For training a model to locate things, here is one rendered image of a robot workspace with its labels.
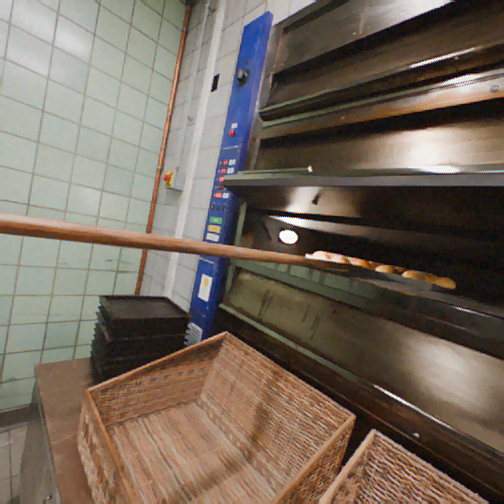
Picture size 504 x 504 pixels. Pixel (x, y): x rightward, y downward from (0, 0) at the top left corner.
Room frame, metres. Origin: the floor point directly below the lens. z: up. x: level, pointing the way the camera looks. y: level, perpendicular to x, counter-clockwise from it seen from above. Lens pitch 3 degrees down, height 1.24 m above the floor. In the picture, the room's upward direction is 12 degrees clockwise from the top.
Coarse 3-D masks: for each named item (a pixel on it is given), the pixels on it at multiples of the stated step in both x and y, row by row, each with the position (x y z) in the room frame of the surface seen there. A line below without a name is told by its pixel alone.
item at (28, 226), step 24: (0, 216) 0.36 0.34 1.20; (24, 216) 0.38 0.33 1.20; (72, 240) 0.42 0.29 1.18; (96, 240) 0.44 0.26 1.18; (120, 240) 0.46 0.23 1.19; (144, 240) 0.49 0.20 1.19; (168, 240) 0.53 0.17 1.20; (192, 240) 0.57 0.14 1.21; (288, 264) 0.81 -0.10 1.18; (312, 264) 0.88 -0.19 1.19; (336, 264) 0.99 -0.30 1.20
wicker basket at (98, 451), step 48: (144, 384) 0.84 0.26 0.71; (192, 384) 0.97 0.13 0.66; (240, 384) 0.90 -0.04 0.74; (288, 384) 0.79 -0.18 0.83; (96, 432) 0.62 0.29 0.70; (144, 432) 0.79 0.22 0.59; (192, 432) 0.83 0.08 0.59; (240, 432) 0.84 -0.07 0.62; (288, 432) 0.74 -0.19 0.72; (336, 432) 0.61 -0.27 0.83; (96, 480) 0.59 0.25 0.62; (144, 480) 0.64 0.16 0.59; (192, 480) 0.67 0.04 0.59; (240, 480) 0.70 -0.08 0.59; (288, 480) 0.69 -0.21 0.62
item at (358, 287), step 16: (288, 272) 0.91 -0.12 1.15; (304, 272) 0.86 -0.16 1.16; (320, 272) 0.82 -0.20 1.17; (336, 288) 0.78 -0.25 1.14; (352, 288) 0.75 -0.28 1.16; (368, 288) 0.71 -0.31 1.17; (384, 288) 0.69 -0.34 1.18; (400, 304) 0.65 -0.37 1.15; (416, 304) 0.63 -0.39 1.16; (432, 304) 0.61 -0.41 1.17; (448, 304) 0.60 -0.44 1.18; (448, 320) 0.58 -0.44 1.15; (464, 320) 0.56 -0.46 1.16; (480, 320) 0.55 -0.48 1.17; (496, 320) 0.53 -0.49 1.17; (496, 336) 0.53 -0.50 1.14
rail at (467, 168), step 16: (224, 176) 1.01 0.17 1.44; (240, 176) 0.94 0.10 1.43; (256, 176) 0.88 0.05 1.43; (272, 176) 0.83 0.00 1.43; (288, 176) 0.78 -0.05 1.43; (304, 176) 0.74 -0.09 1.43; (320, 176) 0.70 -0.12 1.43; (336, 176) 0.67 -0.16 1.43; (352, 176) 0.64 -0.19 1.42; (368, 176) 0.62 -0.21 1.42
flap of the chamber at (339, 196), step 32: (256, 192) 0.93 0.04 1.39; (288, 192) 0.82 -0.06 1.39; (320, 192) 0.73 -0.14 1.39; (352, 192) 0.66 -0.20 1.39; (384, 192) 0.60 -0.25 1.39; (416, 192) 0.56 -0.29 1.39; (448, 192) 0.52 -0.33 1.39; (480, 192) 0.48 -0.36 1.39; (448, 224) 0.64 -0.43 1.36; (480, 224) 0.59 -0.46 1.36
